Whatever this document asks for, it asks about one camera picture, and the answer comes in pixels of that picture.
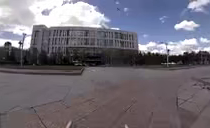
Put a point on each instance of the robot's own part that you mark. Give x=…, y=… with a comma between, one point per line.
x=69, y=124

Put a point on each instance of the row of trees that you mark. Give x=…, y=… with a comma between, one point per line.
x=186, y=58

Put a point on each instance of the dark trees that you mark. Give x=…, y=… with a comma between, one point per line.
x=8, y=55

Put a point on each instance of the grey multi-storey building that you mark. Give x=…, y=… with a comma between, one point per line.
x=83, y=43

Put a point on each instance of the low raised kerb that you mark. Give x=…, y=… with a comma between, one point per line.
x=39, y=71

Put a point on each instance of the pole with signal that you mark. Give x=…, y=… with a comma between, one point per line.
x=21, y=50

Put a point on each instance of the grey pole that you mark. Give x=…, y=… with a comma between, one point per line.
x=167, y=56

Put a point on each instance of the grey concrete slab pavement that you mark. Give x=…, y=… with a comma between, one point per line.
x=103, y=96

